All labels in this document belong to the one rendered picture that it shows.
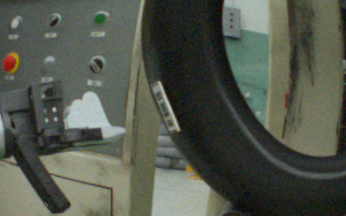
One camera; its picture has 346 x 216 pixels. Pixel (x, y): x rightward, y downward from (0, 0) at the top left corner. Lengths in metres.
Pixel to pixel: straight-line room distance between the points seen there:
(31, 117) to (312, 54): 0.65
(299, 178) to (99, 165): 0.85
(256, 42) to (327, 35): 8.83
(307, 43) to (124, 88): 0.56
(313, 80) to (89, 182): 0.62
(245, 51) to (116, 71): 8.42
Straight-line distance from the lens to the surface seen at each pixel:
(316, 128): 1.74
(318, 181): 1.36
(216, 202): 1.73
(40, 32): 2.22
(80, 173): 2.16
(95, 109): 1.30
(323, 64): 1.74
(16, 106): 1.24
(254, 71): 10.57
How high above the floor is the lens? 1.12
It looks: 3 degrees down
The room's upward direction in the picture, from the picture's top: 6 degrees clockwise
